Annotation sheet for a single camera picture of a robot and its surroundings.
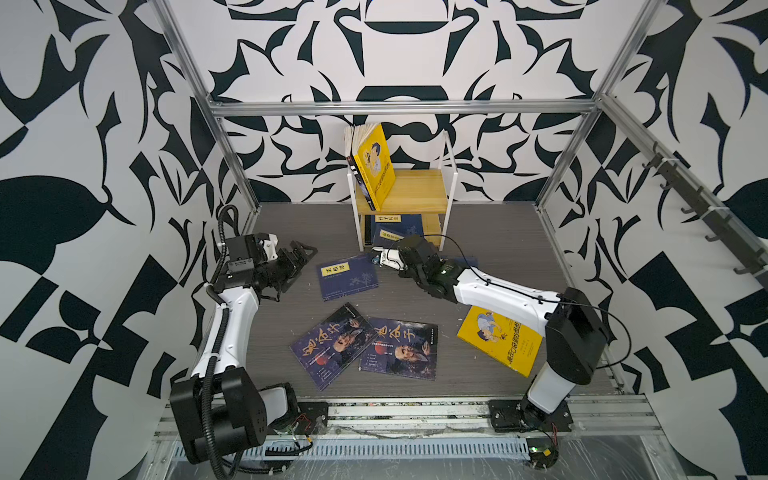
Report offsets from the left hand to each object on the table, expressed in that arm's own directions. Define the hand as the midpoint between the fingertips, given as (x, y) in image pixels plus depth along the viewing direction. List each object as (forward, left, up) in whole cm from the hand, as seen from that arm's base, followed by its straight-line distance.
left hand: (308, 255), depth 81 cm
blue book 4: (+10, -51, -20) cm, 56 cm away
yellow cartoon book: (+21, -18, +15) cm, 31 cm away
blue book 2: (+7, -21, -2) cm, 22 cm away
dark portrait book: (-19, -4, -18) cm, 27 cm away
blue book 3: (+5, -8, -20) cm, 22 cm away
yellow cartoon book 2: (-19, -55, -18) cm, 61 cm away
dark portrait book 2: (-19, -25, -18) cm, 36 cm away
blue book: (+22, -28, -14) cm, 38 cm away
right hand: (+5, -27, 0) cm, 27 cm away
